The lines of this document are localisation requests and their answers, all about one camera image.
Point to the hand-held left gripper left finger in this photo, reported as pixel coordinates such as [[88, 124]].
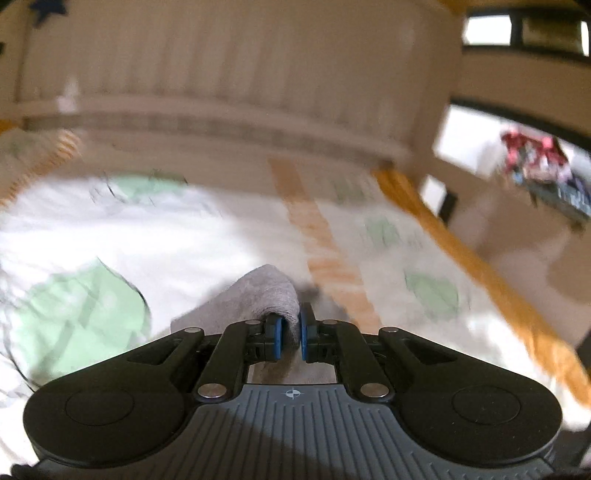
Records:
[[276, 337]]

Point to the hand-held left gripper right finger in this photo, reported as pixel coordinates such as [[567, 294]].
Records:
[[304, 337]]

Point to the grey garment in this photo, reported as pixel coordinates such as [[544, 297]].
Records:
[[258, 300]]

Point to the pile of colourful clothes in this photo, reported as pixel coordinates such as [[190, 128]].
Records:
[[540, 166]]

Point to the white leaf-print bedsheet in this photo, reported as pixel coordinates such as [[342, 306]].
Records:
[[194, 230]]

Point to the yellow mattress cover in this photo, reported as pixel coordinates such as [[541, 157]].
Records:
[[503, 295]]

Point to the beige shelf unit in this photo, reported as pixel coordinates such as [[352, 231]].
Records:
[[508, 230]]

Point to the beige ribbed headboard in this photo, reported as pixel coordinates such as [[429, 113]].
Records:
[[240, 69]]

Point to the window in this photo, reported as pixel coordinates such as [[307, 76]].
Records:
[[489, 30]]

